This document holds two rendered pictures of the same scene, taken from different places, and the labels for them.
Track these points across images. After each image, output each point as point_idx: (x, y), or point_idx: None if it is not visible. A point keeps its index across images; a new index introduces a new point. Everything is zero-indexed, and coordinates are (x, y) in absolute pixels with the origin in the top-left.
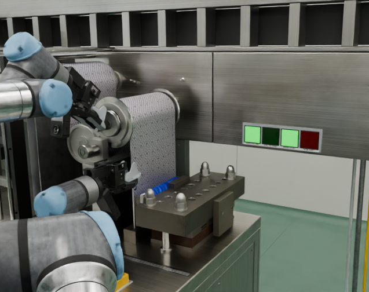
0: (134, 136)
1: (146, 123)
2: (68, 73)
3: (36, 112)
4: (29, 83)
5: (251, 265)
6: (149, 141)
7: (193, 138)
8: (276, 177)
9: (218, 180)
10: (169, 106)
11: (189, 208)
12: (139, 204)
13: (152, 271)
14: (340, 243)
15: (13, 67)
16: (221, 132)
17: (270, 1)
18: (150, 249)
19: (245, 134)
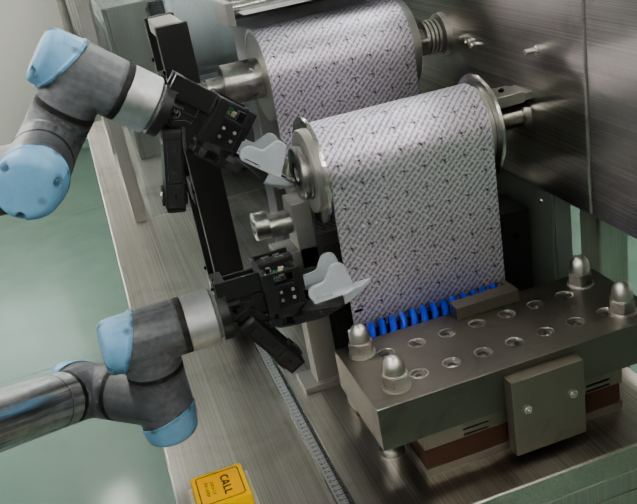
0: (343, 206)
1: (383, 175)
2: (157, 93)
3: None
4: None
5: None
6: (397, 210)
7: (561, 193)
8: None
9: (584, 313)
10: (472, 125)
11: (411, 392)
12: (343, 350)
13: (314, 497)
14: None
15: (36, 100)
16: (605, 197)
17: None
18: (366, 440)
19: None
